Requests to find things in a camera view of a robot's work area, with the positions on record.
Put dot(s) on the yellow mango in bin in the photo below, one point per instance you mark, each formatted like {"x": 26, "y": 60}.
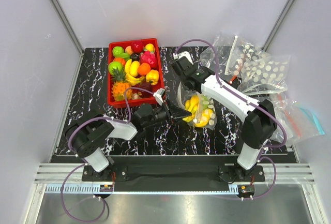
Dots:
{"x": 133, "y": 70}

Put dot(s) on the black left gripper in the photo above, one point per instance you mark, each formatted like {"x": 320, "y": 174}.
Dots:
{"x": 172, "y": 112}

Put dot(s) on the small banana bunch toy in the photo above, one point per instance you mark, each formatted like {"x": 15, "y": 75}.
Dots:
{"x": 132, "y": 80}

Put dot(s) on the green vegetable toy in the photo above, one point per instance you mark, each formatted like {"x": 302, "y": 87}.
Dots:
{"x": 117, "y": 51}

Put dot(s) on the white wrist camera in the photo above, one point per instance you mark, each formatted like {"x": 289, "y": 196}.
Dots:
{"x": 159, "y": 95}
{"x": 184, "y": 54}

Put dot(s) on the orange fruit toy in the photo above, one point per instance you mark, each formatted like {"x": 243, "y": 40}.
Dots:
{"x": 143, "y": 69}

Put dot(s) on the pink dragon fruit toy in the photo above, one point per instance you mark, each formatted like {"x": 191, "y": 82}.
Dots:
{"x": 149, "y": 58}

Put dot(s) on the yellow bell pepper toy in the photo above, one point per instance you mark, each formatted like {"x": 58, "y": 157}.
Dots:
{"x": 152, "y": 77}

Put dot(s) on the red apple toy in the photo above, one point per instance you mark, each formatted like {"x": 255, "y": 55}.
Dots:
{"x": 137, "y": 46}

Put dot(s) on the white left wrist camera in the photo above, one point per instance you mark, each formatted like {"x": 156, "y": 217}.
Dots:
{"x": 159, "y": 95}

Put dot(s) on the polka dot zip bag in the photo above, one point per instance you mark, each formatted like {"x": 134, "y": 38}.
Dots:
{"x": 259, "y": 71}
{"x": 205, "y": 102}

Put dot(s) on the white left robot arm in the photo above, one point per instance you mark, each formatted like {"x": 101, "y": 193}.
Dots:
{"x": 86, "y": 135}

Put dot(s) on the red plastic fruit bin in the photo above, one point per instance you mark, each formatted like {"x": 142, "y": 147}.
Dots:
{"x": 135, "y": 102}

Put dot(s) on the dark purple plum toy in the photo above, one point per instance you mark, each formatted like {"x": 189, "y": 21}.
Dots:
{"x": 144, "y": 89}

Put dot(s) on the yellow mango toy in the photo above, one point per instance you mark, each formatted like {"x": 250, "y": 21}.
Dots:
{"x": 207, "y": 118}

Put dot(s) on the yellow banana bunch toy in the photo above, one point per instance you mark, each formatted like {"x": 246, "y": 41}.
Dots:
{"x": 191, "y": 105}

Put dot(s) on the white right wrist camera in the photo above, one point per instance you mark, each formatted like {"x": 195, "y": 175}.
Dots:
{"x": 184, "y": 54}

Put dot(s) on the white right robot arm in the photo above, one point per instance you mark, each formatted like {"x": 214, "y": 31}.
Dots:
{"x": 258, "y": 118}

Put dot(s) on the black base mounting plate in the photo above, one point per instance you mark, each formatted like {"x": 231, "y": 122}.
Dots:
{"x": 173, "y": 174}

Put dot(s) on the pineapple toy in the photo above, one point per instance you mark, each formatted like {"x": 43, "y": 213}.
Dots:
{"x": 120, "y": 88}

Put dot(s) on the clear zip bag blue zipper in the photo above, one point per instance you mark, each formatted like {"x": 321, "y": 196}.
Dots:
{"x": 299, "y": 123}

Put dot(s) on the clear zip bag with items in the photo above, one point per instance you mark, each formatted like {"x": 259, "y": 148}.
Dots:
{"x": 223, "y": 45}

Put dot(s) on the small yellow lemon toy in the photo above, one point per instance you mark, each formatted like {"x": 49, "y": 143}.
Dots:
{"x": 149, "y": 47}

